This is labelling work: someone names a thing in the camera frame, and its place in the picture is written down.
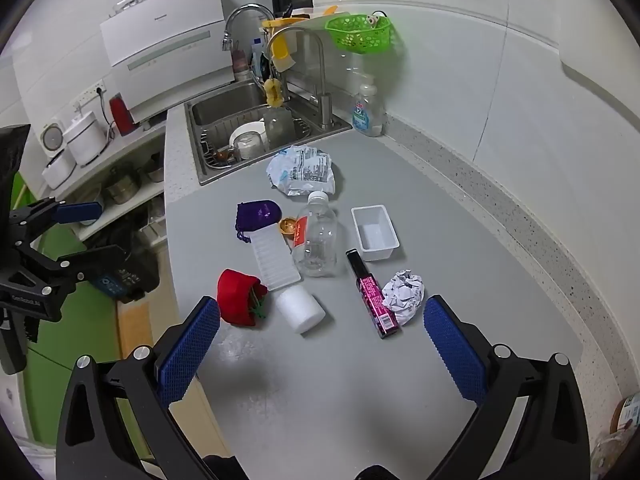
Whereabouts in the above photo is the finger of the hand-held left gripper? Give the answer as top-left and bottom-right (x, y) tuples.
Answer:
(10, 199), (103, 246)
(25, 245), (128, 291)

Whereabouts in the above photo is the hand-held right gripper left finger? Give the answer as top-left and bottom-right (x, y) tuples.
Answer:
(56, 296), (236, 480)

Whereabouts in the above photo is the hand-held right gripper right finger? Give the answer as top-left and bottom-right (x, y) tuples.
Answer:
(424, 295), (591, 480)

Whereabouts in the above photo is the white paper ball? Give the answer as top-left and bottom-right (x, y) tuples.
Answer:
(381, 269), (426, 327)

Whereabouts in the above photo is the black pink slim box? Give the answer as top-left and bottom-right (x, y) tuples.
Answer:
(345, 249), (401, 339)

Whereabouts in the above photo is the white foam cylinder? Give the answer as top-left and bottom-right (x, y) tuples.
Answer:
(276, 286), (327, 335)

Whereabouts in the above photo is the white ribbed plastic insert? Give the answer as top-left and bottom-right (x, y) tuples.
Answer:
(248, 225), (302, 292)

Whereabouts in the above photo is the white plastic tray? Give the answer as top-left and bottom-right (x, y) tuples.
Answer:
(351, 204), (401, 263)

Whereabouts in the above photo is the purple drawstring pouch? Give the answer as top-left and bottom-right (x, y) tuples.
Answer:
(234, 200), (282, 243)

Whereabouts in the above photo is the clear plastic bottle red label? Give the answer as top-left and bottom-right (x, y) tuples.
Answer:
(291, 191), (338, 278)

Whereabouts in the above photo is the black bag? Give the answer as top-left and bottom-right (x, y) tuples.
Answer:
(87, 220), (161, 303)

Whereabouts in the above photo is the small white cooker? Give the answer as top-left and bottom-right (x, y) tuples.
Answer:
(41, 149), (78, 190)

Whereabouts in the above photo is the large steel pot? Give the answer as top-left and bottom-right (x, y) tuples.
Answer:
(102, 167), (141, 206)

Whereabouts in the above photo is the white storage bin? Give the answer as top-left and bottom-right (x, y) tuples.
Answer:
(139, 220), (168, 246)

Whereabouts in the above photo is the white rice cooker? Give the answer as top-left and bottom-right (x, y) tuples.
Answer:
(65, 111), (108, 167)

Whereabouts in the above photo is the white shelf unit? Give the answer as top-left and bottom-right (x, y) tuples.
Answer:
(50, 125), (168, 243)

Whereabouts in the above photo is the red canister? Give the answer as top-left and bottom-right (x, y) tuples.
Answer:
(109, 92), (136, 137)

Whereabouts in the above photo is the grey counter mat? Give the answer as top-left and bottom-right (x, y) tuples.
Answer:
(167, 130), (586, 466)

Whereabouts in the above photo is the stainless steel sink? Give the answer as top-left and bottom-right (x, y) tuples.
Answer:
(184, 80), (353, 187)

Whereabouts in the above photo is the white countertop dishwasher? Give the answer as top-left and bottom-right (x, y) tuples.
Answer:
(99, 0), (236, 123)

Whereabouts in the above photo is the jar with printed label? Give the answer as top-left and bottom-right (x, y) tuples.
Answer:
(590, 392), (640, 480)

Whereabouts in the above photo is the white bowl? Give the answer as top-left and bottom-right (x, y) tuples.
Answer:
(229, 121), (266, 161)

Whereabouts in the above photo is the grey translucent container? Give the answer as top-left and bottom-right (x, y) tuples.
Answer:
(263, 107), (296, 151)

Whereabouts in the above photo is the pink bottle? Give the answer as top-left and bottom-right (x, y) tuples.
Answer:
(231, 50), (251, 81)

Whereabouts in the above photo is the blue white bottle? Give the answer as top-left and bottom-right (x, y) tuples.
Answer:
(250, 37), (268, 78)

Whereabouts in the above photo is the clear soap pump bottle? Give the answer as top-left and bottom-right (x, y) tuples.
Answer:
(351, 76), (385, 137)

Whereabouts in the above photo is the chrome kitchen faucet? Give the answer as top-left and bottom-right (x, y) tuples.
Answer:
(221, 4), (277, 91)

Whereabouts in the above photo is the yellow dish brush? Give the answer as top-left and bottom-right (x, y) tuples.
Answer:
(272, 34), (297, 72)

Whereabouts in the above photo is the tall stainless gooseneck faucet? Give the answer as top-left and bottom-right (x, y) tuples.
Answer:
(265, 26), (335, 128)

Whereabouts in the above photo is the yellow cloth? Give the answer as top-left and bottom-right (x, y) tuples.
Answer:
(261, 6), (338, 29)

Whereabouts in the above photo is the green plastic basket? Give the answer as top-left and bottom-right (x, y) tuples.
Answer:
(325, 14), (392, 54)

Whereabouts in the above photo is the steel pot with handle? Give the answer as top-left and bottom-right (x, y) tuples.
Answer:
(142, 157), (166, 183)

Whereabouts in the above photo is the white wall socket with plug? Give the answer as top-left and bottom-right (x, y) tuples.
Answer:
(72, 80), (107, 113)

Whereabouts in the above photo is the wire dish rack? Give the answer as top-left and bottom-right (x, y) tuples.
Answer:
(200, 110), (313, 167)

